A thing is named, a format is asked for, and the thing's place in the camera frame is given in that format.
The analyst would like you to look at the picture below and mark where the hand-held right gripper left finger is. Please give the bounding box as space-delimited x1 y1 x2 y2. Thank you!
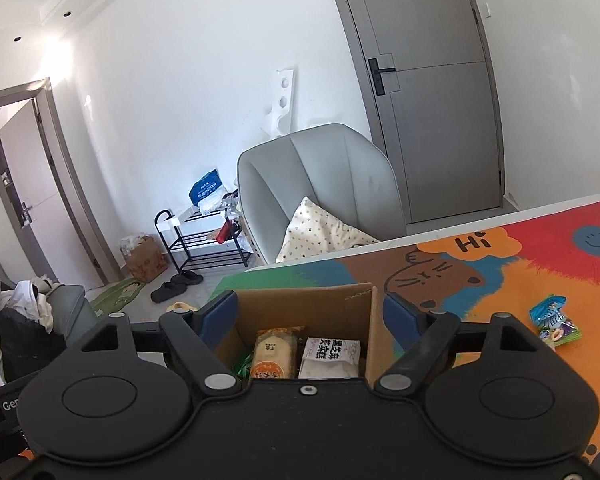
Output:
79 289 242 398

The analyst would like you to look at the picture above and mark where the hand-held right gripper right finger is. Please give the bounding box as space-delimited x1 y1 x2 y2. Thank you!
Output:
374 291 557 397

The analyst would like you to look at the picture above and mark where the green snack packet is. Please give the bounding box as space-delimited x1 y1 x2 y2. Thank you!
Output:
231 351 254 377

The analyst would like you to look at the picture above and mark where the beige pastry packet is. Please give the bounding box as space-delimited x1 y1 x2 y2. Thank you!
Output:
249 326 305 380

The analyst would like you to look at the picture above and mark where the white snack packet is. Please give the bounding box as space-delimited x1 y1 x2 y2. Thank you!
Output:
298 337 362 380

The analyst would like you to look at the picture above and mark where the large cardboard box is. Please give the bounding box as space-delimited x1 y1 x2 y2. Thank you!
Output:
214 284 392 382

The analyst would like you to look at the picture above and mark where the black bag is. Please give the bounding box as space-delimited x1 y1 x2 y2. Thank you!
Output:
0 306 68 387

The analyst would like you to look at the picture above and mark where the black shoe rack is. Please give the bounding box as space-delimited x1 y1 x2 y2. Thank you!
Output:
154 199 253 275

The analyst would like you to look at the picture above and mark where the small printed cardboard box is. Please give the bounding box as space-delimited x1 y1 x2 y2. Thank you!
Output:
124 236 169 284

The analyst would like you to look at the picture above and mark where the green floor rug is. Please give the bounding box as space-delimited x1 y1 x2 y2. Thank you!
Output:
89 277 149 319

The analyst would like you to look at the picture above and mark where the colourful printed table mat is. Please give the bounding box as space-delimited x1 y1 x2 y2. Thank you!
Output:
215 194 600 480

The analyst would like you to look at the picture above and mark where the white cloth pile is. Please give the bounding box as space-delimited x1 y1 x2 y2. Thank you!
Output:
0 270 63 386

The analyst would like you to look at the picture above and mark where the dotted cream pillow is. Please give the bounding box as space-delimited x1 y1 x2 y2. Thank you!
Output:
275 196 382 264

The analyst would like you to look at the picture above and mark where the grey sofa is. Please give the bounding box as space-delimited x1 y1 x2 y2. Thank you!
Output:
0 256 99 348

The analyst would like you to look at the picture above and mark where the blue plastic bag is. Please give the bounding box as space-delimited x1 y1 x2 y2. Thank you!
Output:
188 168 222 207

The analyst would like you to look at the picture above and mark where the blue snack packet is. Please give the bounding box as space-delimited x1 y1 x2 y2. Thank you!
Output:
529 295 567 332

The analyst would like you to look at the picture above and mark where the grey upholstered chair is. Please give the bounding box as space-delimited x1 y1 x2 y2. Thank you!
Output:
236 123 408 265

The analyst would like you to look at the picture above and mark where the open grey room door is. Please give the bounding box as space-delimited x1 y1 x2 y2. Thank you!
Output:
0 77 123 292

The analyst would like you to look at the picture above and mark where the white board with holes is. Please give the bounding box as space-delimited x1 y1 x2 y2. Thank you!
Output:
261 65 299 141

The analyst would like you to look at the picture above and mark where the black door handle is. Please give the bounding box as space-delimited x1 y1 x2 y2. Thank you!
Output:
368 58 397 97

